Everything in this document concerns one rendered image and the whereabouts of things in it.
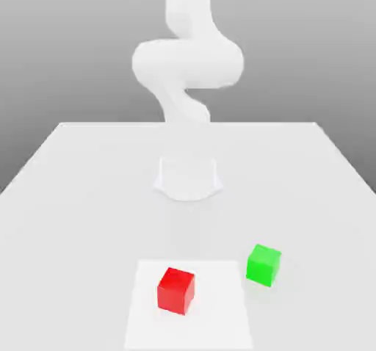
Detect small red cube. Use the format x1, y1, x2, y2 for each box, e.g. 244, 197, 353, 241
156, 267, 196, 316

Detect small green cube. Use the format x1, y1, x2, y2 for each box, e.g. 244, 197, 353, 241
245, 243, 282, 288

